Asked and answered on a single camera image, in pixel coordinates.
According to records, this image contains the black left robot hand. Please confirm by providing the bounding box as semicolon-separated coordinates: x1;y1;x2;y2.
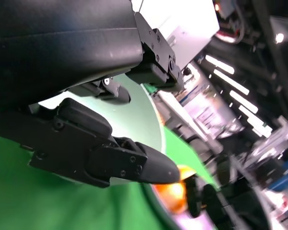
0;0;184;189

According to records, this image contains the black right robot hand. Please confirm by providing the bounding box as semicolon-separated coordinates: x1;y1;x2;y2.
185;175;272;230

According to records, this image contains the smooth orange donut bread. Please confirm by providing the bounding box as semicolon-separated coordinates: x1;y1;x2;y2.
155;164;198;216

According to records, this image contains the pale grey-green bowl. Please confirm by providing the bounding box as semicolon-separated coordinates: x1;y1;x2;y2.
30;74;168;187

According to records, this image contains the green tablecloth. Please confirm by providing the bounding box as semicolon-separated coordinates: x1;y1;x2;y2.
0;82;220;230

